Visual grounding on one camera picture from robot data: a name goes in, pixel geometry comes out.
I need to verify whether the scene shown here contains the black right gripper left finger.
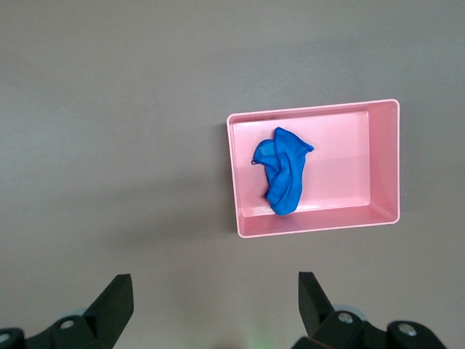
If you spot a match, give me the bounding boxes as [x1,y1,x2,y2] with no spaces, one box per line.
[0,273,135,349]

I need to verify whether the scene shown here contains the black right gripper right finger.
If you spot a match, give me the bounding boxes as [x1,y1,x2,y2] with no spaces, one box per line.
[290,270,448,349]

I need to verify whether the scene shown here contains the blue cloth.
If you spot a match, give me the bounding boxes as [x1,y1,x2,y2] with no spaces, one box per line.
[250,126,315,217]

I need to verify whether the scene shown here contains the pink plastic box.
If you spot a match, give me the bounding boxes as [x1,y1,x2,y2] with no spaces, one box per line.
[225,98,402,239]

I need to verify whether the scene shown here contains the brown table cover sheet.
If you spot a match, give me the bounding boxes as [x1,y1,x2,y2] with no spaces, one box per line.
[0,0,465,349]

